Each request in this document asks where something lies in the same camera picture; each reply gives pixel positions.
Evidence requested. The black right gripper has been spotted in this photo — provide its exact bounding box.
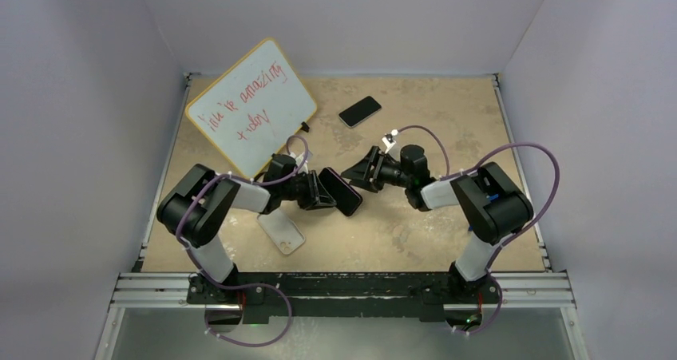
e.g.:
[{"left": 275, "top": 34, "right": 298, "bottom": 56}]
[{"left": 340, "top": 146, "right": 411, "bottom": 194}]

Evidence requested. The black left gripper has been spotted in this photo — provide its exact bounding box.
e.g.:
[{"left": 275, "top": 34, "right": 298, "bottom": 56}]
[{"left": 279, "top": 171, "right": 335, "bottom": 211}]

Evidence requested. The black phone case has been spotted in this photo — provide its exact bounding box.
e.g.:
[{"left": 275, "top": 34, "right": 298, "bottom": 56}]
[{"left": 319, "top": 167, "right": 363, "bottom": 217}]

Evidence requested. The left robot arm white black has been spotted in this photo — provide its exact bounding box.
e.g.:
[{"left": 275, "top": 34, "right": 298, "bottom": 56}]
[{"left": 156, "top": 154, "right": 336, "bottom": 303}]

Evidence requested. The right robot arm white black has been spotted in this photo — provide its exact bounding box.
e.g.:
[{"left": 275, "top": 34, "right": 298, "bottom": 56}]
[{"left": 341, "top": 144, "right": 534, "bottom": 302}]

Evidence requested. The white phone case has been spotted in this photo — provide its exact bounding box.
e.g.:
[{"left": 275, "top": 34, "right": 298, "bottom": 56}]
[{"left": 256, "top": 209, "right": 306, "bottom": 255}]

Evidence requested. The black phone far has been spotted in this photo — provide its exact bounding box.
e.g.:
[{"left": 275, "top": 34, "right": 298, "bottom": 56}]
[{"left": 338, "top": 96, "right": 382, "bottom": 129}]

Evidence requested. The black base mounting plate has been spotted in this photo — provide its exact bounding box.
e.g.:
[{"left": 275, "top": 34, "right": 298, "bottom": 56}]
[{"left": 187, "top": 271, "right": 500, "bottom": 326}]

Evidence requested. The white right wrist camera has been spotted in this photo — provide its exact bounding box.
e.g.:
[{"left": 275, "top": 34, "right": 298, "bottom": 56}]
[{"left": 382, "top": 129, "right": 399, "bottom": 153}]

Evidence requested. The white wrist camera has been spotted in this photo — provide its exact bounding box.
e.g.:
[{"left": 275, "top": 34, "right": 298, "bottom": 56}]
[
  {"left": 291, "top": 152, "right": 313, "bottom": 172},
  {"left": 382, "top": 129, "right": 399, "bottom": 153}
]

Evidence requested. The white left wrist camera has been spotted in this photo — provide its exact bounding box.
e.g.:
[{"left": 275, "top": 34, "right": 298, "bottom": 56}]
[{"left": 291, "top": 152, "right": 313, "bottom": 172}]

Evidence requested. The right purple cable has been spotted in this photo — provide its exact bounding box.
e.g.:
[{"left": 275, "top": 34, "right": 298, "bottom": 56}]
[{"left": 391, "top": 125, "right": 561, "bottom": 336}]

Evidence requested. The purple cable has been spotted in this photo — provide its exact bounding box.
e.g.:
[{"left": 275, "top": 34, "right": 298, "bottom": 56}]
[
  {"left": 175, "top": 134, "right": 311, "bottom": 349},
  {"left": 391, "top": 125, "right": 561, "bottom": 336}
]

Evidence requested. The white board yellow frame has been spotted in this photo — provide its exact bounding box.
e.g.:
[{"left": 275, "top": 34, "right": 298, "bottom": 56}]
[{"left": 184, "top": 38, "right": 318, "bottom": 177}]

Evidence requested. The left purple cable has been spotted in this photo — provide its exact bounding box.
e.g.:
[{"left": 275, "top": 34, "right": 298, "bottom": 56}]
[{"left": 175, "top": 134, "right": 311, "bottom": 349}]

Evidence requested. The aluminium frame rail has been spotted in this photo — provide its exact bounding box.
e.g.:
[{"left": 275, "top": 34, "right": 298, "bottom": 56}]
[{"left": 111, "top": 272, "right": 576, "bottom": 310}]

